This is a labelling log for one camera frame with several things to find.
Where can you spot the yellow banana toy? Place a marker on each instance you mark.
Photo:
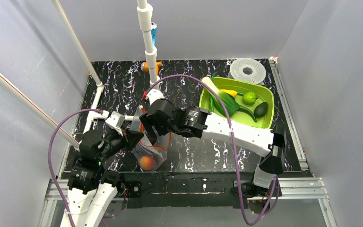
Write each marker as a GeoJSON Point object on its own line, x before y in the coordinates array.
{"type": "Point", "coordinates": [230, 92]}

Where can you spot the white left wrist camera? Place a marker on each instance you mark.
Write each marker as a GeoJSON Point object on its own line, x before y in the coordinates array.
{"type": "Point", "coordinates": [115, 121]}

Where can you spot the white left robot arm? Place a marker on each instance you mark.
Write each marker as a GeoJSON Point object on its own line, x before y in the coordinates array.
{"type": "Point", "coordinates": [91, 187]}

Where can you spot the peach toy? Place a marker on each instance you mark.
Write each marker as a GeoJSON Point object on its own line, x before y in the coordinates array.
{"type": "Point", "coordinates": [147, 162]}

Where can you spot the light green lime toy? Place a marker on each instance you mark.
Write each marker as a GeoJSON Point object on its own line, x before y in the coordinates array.
{"type": "Point", "coordinates": [249, 98]}

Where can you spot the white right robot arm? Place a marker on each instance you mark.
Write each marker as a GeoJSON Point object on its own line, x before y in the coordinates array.
{"type": "Point", "coordinates": [269, 144]}

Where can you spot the dark green avocado toy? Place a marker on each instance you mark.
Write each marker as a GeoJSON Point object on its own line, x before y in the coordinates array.
{"type": "Point", "coordinates": [261, 110]}

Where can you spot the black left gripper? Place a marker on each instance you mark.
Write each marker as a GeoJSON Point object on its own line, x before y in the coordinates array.
{"type": "Point", "coordinates": [132, 137]}

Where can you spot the aluminium rail frame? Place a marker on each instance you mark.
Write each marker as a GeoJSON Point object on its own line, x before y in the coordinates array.
{"type": "Point", "coordinates": [199, 174]}

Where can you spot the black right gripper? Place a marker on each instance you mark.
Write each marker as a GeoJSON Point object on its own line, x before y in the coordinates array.
{"type": "Point", "coordinates": [148, 124]}

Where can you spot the clear zip top bag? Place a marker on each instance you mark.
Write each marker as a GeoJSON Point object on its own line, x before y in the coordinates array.
{"type": "Point", "coordinates": [144, 147]}

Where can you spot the bok choy toy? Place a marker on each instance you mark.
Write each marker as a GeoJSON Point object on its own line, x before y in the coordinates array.
{"type": "Point", "coordinates": [220, 98]}

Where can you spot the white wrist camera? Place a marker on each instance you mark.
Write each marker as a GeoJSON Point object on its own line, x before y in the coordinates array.
{"type": "Point", "coordinates": [115, 121]}
{"type": "Point", "coordinates": [153, 95]}

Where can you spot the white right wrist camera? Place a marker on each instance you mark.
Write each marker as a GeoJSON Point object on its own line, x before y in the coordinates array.
{"type": "Point", "coordinates": [153, 95]}

